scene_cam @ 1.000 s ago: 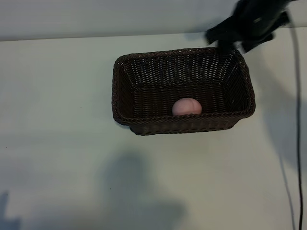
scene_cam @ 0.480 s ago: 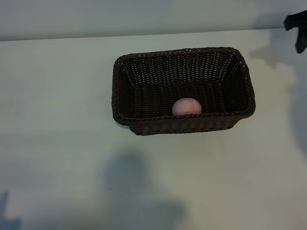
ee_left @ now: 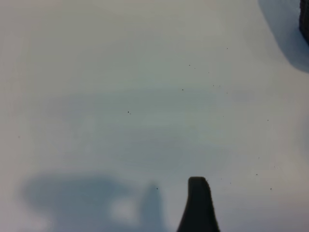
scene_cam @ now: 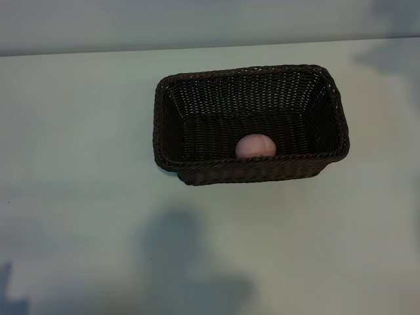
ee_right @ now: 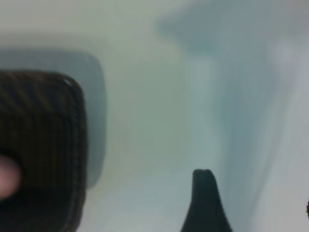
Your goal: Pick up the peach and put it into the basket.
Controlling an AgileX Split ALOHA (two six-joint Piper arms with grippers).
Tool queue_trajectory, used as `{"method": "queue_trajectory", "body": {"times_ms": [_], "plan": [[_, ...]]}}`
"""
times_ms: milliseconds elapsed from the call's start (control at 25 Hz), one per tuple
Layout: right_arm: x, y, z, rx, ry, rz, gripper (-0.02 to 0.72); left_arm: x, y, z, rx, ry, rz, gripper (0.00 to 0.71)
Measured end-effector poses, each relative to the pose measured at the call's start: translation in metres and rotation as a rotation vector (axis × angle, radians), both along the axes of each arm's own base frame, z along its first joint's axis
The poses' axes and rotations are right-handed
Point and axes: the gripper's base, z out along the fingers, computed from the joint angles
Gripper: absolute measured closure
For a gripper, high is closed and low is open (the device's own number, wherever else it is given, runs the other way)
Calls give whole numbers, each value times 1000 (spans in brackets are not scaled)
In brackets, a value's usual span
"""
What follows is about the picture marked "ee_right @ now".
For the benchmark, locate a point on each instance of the pink peach with green mark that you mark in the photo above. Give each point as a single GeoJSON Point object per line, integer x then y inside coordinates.
{"type": "Point", "coordinates": [8, 176]}

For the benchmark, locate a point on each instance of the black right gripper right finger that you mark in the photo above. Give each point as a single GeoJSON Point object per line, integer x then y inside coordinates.
{"type": "Point", "coordinates": [308, 207]}

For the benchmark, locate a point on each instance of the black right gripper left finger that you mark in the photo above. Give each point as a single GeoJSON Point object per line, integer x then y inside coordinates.
{"type": "Point", "coordinates": [205, 207]}

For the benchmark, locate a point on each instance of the dark brown wicker basket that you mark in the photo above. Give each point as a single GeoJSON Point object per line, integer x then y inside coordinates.
{"type": "Point", "coordinates": [43, 120]}

